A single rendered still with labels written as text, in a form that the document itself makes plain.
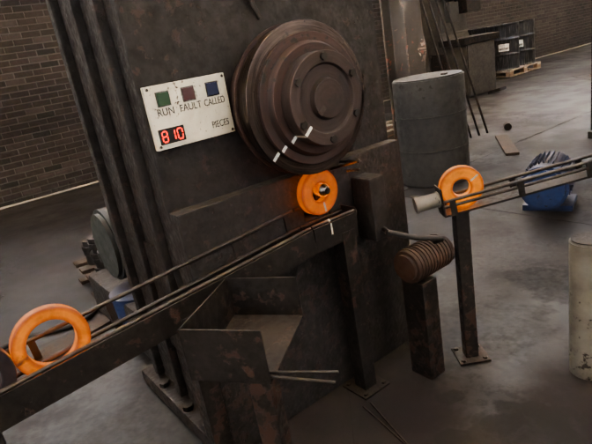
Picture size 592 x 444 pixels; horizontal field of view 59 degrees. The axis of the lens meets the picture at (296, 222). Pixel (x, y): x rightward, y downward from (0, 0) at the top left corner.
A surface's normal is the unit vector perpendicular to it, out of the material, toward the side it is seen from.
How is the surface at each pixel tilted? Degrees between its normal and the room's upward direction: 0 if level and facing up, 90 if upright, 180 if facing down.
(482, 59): 90
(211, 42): 90
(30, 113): 90
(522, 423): 0
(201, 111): 90
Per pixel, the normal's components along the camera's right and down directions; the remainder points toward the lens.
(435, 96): -0.05, 0.33
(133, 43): 0.60, 0.15
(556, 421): -0.17, -0.94
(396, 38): -0.78, 0.32
